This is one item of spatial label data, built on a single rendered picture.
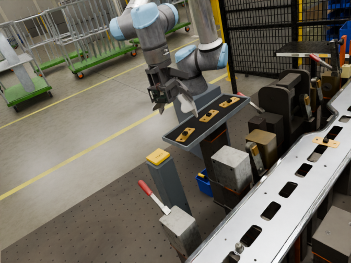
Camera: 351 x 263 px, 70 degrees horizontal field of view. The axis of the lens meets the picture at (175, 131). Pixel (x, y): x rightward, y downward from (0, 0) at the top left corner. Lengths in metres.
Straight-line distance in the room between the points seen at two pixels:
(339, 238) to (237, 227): 0.24
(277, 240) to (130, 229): 0.74
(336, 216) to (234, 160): 0.30
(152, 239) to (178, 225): 0.48
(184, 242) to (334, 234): 0.37
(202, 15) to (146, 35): 0.50
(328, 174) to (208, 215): 0.55
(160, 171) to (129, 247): 0.51
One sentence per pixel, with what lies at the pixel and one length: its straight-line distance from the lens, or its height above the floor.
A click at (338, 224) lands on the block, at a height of 1.03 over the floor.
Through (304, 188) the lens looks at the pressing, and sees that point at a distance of 0.89.
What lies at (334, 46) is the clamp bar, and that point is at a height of 1.19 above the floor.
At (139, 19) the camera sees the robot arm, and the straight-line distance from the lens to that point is 0.72.
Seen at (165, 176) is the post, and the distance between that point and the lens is 0.86.
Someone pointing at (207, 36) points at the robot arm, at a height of 1.38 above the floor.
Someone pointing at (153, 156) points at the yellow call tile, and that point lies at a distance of 0.85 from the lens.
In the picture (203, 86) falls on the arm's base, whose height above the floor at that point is 1.13.
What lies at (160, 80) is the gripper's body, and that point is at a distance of 0.75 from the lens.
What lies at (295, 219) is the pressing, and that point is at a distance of 0.81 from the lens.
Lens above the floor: 1.64
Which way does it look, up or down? 31 degrees down
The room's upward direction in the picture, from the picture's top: 17 degrees counter-clockwise
